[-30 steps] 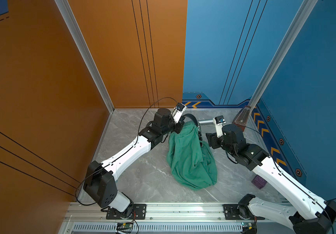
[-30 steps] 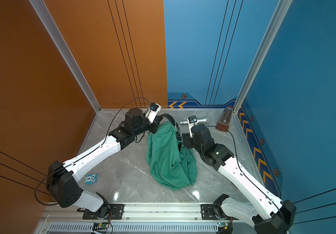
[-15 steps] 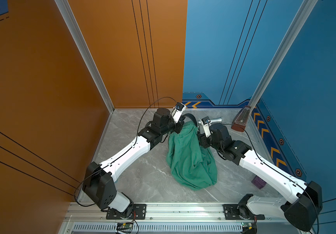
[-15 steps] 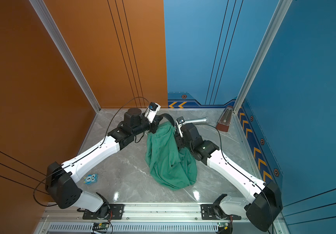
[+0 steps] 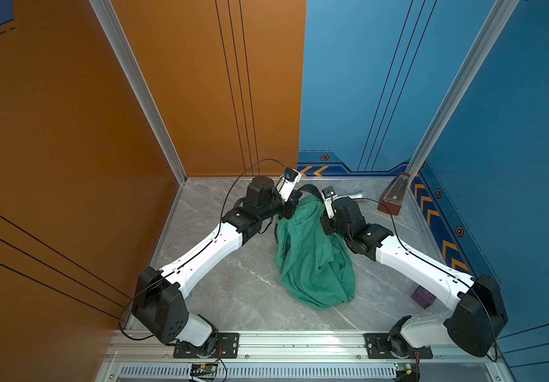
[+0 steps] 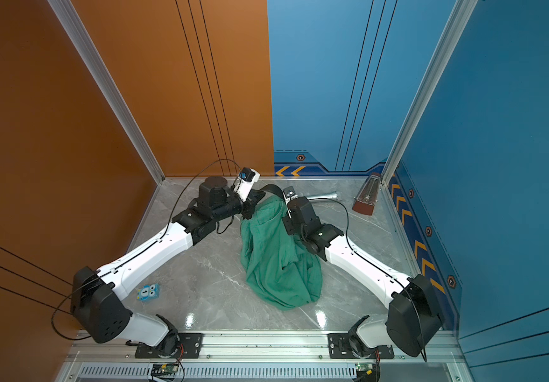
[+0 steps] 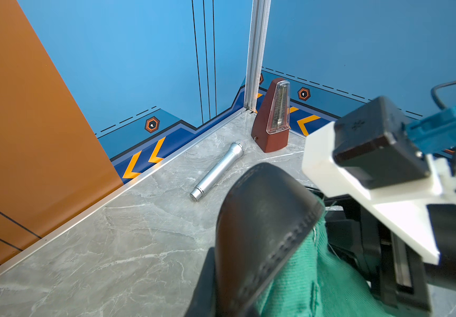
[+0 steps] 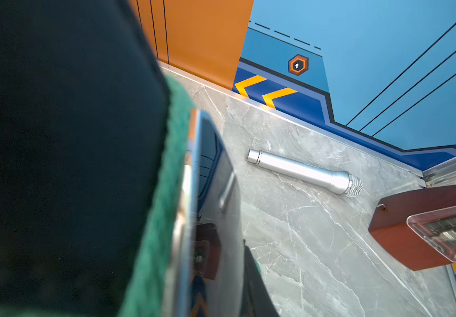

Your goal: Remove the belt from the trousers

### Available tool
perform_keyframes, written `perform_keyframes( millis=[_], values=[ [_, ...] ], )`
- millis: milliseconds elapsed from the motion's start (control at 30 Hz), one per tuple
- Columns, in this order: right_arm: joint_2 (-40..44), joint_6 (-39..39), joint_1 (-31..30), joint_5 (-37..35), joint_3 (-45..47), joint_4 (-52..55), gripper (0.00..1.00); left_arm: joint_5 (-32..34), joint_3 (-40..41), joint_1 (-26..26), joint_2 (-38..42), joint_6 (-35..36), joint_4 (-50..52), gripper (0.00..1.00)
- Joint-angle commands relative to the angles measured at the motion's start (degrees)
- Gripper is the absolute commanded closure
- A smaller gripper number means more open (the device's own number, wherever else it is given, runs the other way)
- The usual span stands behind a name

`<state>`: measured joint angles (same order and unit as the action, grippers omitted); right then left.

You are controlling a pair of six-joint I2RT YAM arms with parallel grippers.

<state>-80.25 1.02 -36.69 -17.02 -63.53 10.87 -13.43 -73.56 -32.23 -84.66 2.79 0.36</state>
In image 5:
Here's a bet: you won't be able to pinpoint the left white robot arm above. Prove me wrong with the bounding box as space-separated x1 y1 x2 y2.
129 168 302 355

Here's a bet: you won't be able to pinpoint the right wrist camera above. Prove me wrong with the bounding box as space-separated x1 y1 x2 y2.
321 186 336 219

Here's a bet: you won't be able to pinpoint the black belt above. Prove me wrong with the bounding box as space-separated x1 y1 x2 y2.
298 184 323 201

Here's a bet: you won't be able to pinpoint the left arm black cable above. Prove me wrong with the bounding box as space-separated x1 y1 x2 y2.
117 158 287 342

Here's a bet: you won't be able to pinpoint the aluminium corner post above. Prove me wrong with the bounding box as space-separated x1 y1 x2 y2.
89 0 188 186
406 0 519 183

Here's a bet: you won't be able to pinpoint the green trousers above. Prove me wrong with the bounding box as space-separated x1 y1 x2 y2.
274 195 355 310

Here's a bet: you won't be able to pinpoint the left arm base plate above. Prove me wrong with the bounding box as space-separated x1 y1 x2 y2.
173 332 240 360

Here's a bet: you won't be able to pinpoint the left green circuit board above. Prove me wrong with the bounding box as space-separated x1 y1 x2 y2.
189 363 219 379

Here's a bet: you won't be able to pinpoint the purple cube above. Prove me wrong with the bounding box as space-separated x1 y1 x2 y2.
411 286 437 310

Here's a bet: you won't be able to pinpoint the aluminium mounting rail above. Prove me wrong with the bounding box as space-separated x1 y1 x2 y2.
96 330 514 381

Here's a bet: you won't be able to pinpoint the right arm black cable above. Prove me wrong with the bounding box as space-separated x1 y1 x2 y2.
350 196 500 363

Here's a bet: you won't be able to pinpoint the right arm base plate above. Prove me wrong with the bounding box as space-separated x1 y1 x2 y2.
363 333 433 360

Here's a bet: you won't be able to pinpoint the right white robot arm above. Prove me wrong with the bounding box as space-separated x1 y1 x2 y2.
322 194 508 361

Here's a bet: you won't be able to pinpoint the left aluminium corner post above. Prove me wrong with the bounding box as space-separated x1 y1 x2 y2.
89 0 188 186

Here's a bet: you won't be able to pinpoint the right aluminium corner post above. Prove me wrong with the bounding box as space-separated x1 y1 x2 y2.
406 0 519 183

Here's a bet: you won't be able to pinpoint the right green circuit board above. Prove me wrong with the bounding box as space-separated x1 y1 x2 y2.
394 362 421 382

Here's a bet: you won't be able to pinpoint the green circuit board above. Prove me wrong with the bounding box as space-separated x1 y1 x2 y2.
394 362 421 382
189 363 219 379

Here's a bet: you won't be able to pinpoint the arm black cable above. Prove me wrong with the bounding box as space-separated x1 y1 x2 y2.
117 158 287 342
350 196 500 363

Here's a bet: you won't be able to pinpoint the brown wooden metronome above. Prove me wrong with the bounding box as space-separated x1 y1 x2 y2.
378 172 411 216

